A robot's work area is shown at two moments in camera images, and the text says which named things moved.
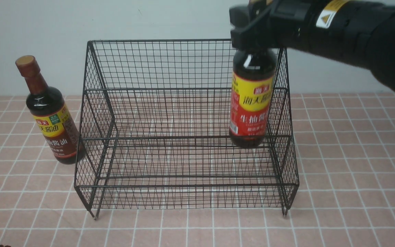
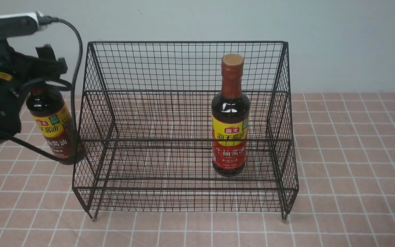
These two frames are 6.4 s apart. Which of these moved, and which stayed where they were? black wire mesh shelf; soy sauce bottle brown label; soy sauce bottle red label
Moved: soy sauce bottle red label
Stayed: soy sauce bottle brown label; black wire mesh shelf
